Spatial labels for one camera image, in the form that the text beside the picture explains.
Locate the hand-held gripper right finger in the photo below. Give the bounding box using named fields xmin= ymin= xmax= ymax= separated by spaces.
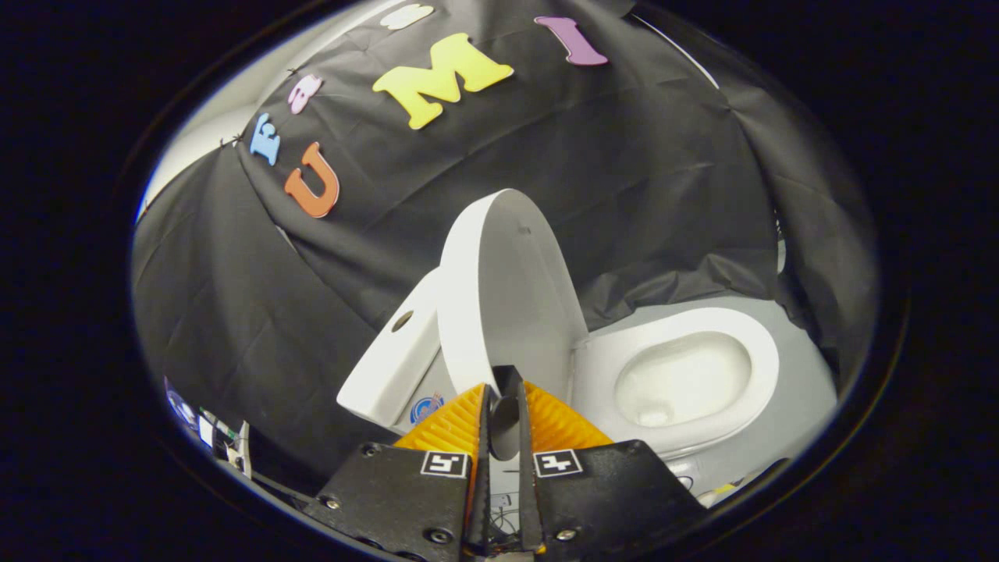
xmin=515 ymin=381 xmax=707 ymax=559

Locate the black round lid handle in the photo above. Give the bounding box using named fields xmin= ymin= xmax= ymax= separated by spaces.
xmin=490 ymin=365 xmax=522 ymax=461

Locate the white toilet seat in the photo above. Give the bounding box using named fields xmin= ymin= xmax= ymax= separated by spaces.
xmin=572 ymin=307 xmax=780 ymax=454

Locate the black backdrop cloth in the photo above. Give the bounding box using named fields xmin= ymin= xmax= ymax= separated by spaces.
xmin=131 ymin=0 xmax=879 ymax=485

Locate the white toilet tank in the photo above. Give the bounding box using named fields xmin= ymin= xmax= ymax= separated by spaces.
xmin=337 ymin=267 xmax=457 ymax=434

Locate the white toilet lid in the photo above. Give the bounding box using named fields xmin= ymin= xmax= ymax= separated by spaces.
xmin=437 ymin=189 xmax=590 ymax=403

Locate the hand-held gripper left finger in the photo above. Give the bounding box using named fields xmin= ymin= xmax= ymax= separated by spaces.
xmin=304 ymin=382 xmax=494 ymax=559

